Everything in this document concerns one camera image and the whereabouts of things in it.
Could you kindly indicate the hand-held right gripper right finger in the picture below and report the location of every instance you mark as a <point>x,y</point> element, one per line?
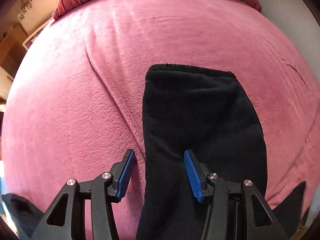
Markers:
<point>192,177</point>

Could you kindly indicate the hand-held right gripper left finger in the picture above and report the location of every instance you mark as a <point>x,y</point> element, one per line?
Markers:
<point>125,175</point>

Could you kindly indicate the black pants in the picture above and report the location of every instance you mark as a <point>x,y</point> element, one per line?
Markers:
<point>195,110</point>

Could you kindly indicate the pink fleece blanket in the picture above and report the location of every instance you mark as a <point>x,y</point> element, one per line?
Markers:
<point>75,105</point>

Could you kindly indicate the white nightstand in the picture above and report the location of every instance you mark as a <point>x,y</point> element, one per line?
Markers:
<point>31,40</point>

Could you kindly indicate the white floral panel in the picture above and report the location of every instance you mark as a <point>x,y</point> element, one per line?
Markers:
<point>30,12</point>

